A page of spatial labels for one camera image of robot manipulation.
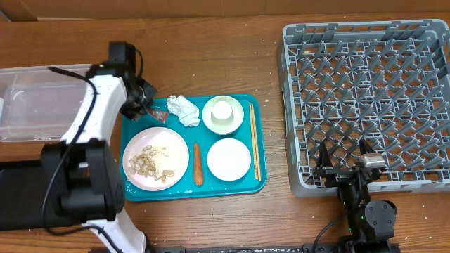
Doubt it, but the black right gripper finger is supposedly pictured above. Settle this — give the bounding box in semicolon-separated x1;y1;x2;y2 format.
359;138;375;155
317;141;333;168

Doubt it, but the red snack wrapper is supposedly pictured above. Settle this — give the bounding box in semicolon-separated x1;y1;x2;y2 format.
148;109;169;124

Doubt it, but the white tissue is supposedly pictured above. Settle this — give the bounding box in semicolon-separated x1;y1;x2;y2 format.
167;95;200;127

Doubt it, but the large pink plate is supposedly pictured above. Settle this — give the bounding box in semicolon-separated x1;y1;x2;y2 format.
122;127;189;191

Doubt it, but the peanut shells and rice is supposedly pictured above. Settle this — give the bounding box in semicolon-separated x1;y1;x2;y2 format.
128;145;175;183

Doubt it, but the white plastic cup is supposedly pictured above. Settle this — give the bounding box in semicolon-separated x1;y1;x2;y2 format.
212;100;233;123

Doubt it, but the light green bowl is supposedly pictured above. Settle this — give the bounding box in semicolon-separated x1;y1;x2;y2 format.
202;96;245;135

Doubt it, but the orange carrot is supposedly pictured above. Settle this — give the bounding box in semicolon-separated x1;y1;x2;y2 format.
193;142;204;186

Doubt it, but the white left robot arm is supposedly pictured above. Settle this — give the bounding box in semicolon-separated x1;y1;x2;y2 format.
1;41;157;252

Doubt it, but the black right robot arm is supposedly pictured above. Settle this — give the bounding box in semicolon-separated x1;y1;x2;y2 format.
307;139;400;252

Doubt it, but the clear plastic waste bin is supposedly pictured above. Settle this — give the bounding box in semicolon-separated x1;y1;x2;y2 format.
1;66;86;142

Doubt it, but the black food waste tray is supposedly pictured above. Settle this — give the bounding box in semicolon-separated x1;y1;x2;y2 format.
1;160;49;231

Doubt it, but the grey plastic dish rack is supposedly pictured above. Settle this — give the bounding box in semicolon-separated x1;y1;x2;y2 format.
276;19;449;197

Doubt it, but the teal plastic tray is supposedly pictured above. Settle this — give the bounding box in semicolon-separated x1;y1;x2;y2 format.
120;94;267;202

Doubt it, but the wooden chopstick right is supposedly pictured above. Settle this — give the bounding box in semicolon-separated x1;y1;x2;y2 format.
250;103;262;181

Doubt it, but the wooden chopstick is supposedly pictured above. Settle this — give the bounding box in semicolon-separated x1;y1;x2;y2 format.
250;103;262;181
249;102;259;181

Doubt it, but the wooden chopstick left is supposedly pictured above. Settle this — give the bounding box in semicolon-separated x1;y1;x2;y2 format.
249;102;259;181

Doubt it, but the small white plate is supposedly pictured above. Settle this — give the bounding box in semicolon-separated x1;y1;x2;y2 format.
207;138;252;181

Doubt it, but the black rail at table edge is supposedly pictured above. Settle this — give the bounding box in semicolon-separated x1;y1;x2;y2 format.
154;243;338;253

